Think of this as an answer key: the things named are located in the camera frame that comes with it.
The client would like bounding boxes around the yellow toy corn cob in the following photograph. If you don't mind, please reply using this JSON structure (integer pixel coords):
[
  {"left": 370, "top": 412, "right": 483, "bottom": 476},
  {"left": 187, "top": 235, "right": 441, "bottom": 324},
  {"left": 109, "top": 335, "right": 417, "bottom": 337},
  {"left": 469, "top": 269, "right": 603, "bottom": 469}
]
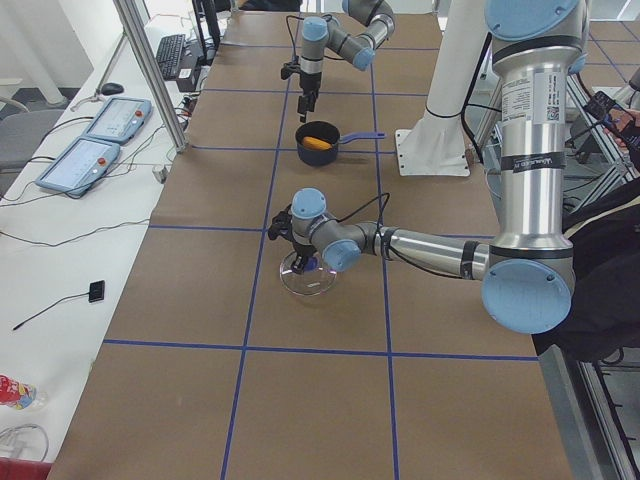
[{"left": 302, "top": 136, "right": 333, "bottom": 151}]

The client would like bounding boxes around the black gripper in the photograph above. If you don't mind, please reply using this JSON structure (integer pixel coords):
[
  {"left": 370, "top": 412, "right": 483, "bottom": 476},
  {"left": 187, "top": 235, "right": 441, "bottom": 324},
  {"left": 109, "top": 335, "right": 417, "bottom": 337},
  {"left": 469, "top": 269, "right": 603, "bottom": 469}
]
[
  {"left": 292, "top": 241, "right": 316, "bottom": 275},
  {"left": 297, "top": 72, "right": 322, "bottom": 123}
]

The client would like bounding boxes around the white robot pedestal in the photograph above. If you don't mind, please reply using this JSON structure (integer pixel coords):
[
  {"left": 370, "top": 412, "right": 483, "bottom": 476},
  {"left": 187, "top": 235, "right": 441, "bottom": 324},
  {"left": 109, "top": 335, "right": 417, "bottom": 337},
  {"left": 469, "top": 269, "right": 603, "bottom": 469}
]
[{"left": 396, "top": 0, "right": 490, "bottom": 177}]

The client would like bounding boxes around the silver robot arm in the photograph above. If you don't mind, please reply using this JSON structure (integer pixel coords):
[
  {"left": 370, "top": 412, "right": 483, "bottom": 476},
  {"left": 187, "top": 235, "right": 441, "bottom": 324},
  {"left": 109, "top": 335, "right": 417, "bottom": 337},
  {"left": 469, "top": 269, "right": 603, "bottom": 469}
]
[
  {"left": 292, "top": 1, "right": 395, "bottom": 123},
  {"left": 288, "top": 1, "right": 589, "bottom": 334}
]

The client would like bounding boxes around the black smartphone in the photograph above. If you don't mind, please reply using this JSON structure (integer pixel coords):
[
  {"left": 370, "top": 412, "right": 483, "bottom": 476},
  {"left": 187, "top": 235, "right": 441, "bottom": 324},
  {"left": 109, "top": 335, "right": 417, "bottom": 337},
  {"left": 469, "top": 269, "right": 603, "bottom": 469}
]
[{"left": 584, "top": 91, "right": 638, "bottom": 133}]

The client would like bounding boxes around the glass pot lid blue knob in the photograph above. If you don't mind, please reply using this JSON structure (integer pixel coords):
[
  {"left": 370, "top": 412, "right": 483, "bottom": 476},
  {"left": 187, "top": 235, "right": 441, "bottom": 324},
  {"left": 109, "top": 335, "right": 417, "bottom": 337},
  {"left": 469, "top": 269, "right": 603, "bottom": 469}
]
[{"left": 279, "top": 251, "right": 337, "bottom": 296}]

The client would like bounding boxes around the upper teach pendant tablet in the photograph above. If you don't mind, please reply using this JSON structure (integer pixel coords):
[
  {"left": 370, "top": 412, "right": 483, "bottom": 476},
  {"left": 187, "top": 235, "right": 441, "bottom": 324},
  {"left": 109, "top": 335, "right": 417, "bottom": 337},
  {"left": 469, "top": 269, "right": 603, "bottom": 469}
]
[{"left": 83, "top": 96, "right": 152, "bottom": 145}]

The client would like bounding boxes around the aluminium frame post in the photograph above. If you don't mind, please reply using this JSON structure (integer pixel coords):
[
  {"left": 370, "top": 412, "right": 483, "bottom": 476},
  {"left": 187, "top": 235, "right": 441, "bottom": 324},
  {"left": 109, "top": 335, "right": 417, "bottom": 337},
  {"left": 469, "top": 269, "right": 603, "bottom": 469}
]
[{"left": 113, "top": 0, "right": 187, "bottom": 153}]

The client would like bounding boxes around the small black device on table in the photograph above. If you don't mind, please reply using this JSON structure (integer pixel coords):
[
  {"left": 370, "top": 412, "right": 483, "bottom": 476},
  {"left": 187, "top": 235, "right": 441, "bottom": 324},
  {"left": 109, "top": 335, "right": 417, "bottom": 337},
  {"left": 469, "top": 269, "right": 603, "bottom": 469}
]
[{"left": 88, "top": 280, "right": 106, "bottom": 303}]

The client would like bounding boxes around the dark blue saucepan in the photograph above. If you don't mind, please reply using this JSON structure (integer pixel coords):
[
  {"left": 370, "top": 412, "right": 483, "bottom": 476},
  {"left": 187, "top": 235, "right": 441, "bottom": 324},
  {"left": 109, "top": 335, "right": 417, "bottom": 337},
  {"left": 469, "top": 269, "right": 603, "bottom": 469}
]
[{"left": 295, "top": 121, "right": 386, "bottom": 167}]

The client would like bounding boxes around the black keyboard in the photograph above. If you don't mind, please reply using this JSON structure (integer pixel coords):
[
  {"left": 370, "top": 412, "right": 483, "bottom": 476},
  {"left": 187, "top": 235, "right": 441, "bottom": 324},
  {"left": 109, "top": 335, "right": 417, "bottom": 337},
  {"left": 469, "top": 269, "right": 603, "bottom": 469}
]
[{"left": 156, "top": 34, "right": 186, "bottom": 80}]

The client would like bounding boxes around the lower teach pendant tablet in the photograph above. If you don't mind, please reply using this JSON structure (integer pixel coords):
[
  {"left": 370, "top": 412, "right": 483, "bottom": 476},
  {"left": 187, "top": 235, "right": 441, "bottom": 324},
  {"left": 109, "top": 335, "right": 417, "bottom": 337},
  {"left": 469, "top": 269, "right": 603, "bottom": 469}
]
[{"left": 35, "top": 136, "right": 121, "bottom": 198}]

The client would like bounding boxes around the teach pendant tablet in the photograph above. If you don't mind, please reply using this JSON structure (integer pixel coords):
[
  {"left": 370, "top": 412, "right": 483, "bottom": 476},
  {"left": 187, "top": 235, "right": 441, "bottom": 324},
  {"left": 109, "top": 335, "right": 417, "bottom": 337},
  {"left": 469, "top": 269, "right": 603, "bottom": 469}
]
[
  {"left": 35, "top": 136, "right": 121, "bottom": 198},
  {"left": 83, "top": 96, "right": 152, "bottom": 145}
]

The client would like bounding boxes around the plastic drink bottle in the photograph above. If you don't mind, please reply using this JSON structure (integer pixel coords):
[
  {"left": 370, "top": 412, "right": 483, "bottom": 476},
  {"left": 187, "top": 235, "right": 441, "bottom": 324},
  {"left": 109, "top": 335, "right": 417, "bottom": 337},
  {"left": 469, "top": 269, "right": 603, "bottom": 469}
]
[{"left": 0, "top": 375, "right": 48, "bottom": 411}]

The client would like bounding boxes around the black computer mouse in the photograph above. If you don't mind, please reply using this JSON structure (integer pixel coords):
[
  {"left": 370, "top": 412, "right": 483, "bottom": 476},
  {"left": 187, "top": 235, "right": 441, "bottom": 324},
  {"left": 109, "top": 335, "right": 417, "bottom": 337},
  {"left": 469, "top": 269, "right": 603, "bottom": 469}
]
[{"left": 100, "top": 82, "right": 124, "bottom": 96}]

